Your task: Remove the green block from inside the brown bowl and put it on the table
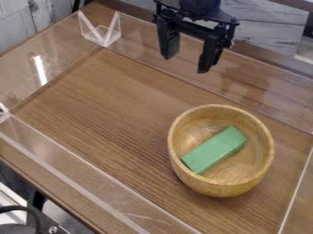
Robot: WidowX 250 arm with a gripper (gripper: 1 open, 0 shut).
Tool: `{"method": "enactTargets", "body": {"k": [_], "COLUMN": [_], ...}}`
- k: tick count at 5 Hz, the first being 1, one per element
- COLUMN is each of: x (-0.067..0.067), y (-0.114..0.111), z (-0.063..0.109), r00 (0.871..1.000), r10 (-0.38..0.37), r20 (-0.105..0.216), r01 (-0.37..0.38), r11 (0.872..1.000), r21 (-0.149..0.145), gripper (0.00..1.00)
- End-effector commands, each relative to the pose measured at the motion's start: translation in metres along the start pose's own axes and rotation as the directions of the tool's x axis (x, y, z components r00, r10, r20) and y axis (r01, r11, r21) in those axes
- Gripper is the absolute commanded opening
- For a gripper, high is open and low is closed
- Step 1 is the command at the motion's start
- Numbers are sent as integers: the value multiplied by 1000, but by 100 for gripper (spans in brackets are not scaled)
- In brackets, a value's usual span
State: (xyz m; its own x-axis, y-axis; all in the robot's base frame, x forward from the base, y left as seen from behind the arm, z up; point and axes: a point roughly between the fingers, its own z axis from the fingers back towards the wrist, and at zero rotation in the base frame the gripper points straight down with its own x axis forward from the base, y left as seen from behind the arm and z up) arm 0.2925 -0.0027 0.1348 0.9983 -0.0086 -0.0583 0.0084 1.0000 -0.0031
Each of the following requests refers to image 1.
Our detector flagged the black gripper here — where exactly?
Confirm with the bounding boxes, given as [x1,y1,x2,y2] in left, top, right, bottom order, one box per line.
[154,0,240,73]

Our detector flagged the green rectangular block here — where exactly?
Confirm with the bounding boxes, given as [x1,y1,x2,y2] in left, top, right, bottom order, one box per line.
[181,126,248,175]

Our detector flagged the brown wooden bowl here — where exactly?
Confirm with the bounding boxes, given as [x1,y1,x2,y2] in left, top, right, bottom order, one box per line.
[168,104,276,197]

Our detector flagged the black metal table leg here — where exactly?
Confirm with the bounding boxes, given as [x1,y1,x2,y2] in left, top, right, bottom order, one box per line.
[31,190,47,211]

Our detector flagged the clear acrylic corner bracket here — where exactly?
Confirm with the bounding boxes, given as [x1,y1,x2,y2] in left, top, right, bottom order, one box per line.
[78,11,121,48]

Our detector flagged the clear acrylic barrier wall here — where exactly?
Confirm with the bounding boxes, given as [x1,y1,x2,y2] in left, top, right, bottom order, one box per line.
[0,3,313,234]

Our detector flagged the black cable lower left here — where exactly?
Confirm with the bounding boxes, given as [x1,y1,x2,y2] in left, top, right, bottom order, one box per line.
[0,205,44,234]

